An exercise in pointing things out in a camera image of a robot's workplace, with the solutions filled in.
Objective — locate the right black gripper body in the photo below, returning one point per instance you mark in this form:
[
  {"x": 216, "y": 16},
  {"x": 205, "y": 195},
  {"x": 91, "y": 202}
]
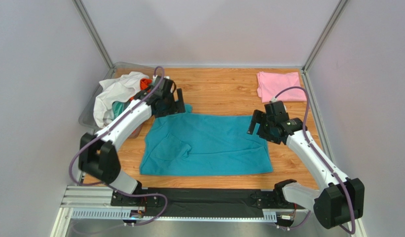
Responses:
[{"x": 261, "y": 124}]

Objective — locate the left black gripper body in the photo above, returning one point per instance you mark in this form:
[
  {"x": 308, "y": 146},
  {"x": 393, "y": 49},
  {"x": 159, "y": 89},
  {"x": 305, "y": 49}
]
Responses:
[{"x": 170, "y": 106}]

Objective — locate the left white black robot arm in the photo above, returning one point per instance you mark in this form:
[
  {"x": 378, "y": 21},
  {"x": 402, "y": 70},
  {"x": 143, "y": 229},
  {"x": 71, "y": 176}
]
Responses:
[{"x": 98, "y": 154}]

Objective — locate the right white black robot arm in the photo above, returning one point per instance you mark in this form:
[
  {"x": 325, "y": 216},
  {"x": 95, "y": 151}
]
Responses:
[{"x": 338, "y": 199}]

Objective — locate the orange t shirt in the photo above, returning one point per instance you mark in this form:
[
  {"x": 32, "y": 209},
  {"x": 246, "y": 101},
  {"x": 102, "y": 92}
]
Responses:
[{"x": 145, "y": 85}]

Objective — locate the folded pink t shirt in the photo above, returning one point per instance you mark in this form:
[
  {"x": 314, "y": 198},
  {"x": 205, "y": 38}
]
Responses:
[{"x": 270, "y": 84}]

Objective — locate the light teal t shirt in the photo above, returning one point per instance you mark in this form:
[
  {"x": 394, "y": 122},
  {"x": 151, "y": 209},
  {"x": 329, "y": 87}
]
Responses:
[{"x": 118, "y": 108}]

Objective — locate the white t shirt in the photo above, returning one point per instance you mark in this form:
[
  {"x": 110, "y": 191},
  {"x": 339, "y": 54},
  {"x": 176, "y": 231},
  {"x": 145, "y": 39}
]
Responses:
[{"x": 121, "y": 90}]

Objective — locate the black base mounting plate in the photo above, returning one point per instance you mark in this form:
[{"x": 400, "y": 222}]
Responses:
[{"x": 228, "y": 203}]

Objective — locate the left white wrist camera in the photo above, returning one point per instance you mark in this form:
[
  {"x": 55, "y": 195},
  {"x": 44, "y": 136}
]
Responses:
[{"x": 156, "y": 78}]

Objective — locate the aluminium front rail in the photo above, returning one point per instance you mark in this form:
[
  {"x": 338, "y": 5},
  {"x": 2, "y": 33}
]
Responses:
[{"x": 95, "y": 202}]

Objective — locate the left aluminium frame post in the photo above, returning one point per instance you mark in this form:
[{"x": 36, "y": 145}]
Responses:
[{"x": 81, "y": 8}]

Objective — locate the aluminium frame post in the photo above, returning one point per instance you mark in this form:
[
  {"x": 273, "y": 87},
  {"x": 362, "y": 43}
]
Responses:
[
  {"x": 336, "y": 14},
  {"x": 81, "y": 8}
]

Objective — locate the right aluminium frame post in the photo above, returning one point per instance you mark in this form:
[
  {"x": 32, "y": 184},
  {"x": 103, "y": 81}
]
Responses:
[{"x": 336, "y": 14}]

